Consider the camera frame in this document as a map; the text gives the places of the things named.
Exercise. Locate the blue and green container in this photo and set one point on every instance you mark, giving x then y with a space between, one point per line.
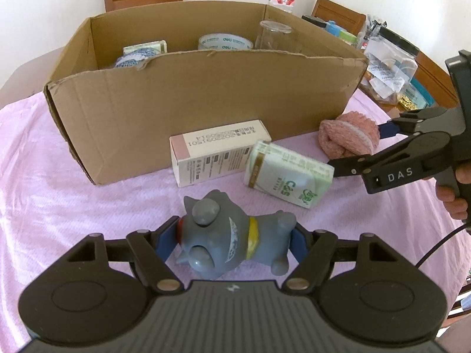
333 28

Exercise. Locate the green white tissue pack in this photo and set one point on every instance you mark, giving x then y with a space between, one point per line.
145 47
287 176

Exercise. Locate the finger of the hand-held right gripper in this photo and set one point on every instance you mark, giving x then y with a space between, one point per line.
388 130
353 165

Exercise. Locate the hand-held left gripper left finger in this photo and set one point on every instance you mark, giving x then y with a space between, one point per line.
167 239

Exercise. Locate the grey cat toy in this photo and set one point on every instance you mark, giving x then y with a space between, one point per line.
228 235

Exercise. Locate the cardboard box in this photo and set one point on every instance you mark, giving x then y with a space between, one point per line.
165 110

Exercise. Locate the pink sock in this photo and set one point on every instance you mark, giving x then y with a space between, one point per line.
347 136

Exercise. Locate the clear tape roll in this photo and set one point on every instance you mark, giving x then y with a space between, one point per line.
224 42

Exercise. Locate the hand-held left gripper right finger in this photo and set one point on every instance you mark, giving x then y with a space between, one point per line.
298 244

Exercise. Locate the teal box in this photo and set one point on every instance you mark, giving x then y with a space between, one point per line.
421 93

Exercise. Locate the white and pink carton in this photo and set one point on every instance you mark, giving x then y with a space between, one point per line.
217 156

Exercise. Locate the person's right hand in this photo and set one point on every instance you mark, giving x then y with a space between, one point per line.
456 207

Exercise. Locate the pink tablecloth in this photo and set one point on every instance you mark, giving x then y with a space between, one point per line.
73 198

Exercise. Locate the clear container with black lid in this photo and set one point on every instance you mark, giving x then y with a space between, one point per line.
390 64

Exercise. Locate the clear plastic jar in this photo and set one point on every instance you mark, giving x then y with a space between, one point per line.
274 36

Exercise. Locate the yellow and black item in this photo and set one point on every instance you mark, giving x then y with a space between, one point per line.
404 102

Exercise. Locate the blue striped sock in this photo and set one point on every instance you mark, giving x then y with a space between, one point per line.
128 60

